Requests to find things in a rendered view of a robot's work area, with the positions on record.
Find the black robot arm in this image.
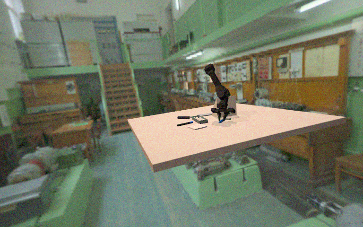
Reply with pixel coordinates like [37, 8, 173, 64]
[204, 64, 230, 109]

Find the grey keyboard with keys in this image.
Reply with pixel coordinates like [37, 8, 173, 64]
[192, 115, 208, 124]

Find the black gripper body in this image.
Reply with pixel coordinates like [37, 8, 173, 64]
[211, 101, 235, 113]

